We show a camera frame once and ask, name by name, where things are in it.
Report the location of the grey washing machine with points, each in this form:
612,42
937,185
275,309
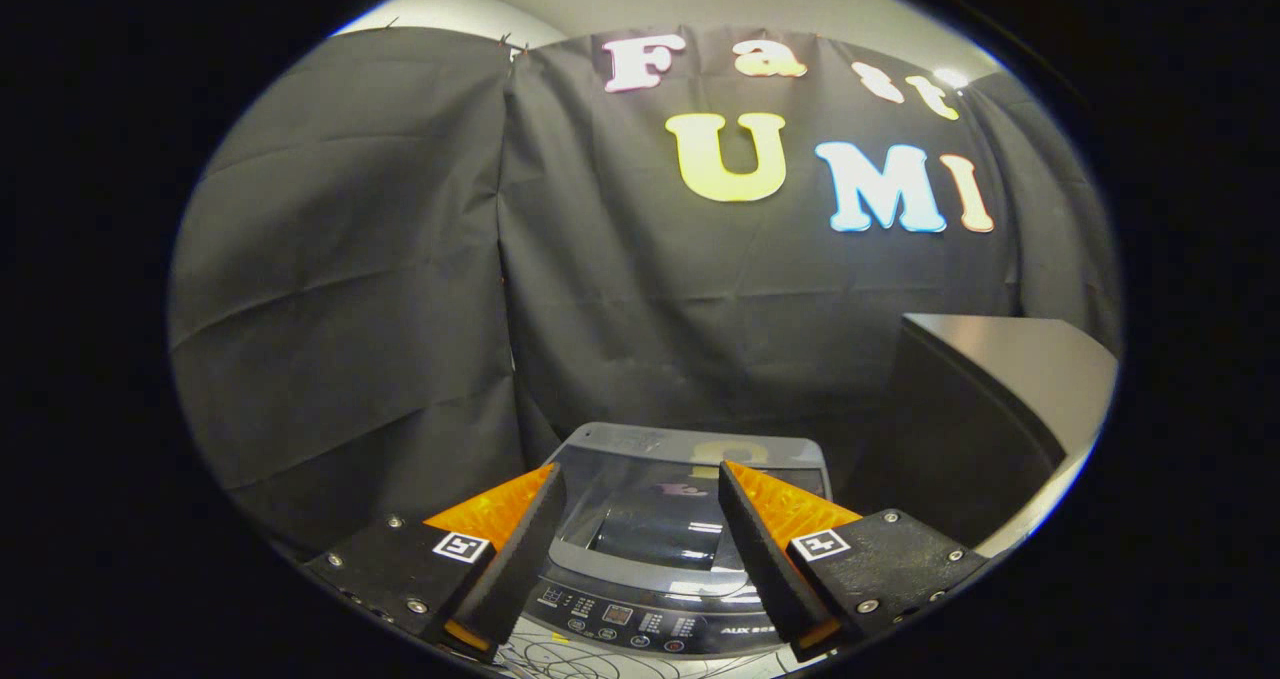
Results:
620,624

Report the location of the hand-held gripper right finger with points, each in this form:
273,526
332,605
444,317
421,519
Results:
765,549

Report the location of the black backdrop cloth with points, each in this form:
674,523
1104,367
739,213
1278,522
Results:
350,259

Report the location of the beige cabinet with dark top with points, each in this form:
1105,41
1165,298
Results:
960,429

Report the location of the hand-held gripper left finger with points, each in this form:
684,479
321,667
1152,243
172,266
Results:
515,564

